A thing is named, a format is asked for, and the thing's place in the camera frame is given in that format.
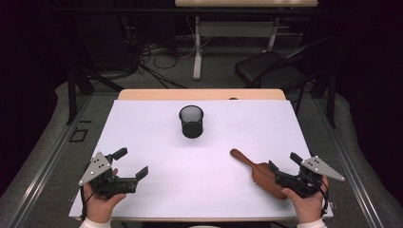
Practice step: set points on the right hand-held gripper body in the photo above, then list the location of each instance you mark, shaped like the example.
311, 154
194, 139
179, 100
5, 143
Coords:
304, 185

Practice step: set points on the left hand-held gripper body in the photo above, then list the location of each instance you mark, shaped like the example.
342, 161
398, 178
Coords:
101, 177

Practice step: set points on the black mesh cup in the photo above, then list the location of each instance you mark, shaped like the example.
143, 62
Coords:
192, 128

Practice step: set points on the person's right hand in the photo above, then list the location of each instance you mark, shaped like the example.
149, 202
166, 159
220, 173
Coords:
309, 207

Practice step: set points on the person's left hand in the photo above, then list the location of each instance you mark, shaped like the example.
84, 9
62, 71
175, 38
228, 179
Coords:
99, 207

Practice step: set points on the white table cover sheet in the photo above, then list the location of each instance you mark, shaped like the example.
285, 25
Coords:
196, 177

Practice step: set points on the black metal stand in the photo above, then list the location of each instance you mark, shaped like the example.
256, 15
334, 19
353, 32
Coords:
72, 95
331, 101

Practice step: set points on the black folding chair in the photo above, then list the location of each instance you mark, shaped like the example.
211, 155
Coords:
269, 68

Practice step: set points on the desk with white legs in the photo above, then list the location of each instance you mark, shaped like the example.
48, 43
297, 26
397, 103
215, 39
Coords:
236, 29

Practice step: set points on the metal floor rail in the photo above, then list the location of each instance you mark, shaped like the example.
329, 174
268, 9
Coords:
351, 177
44, 167

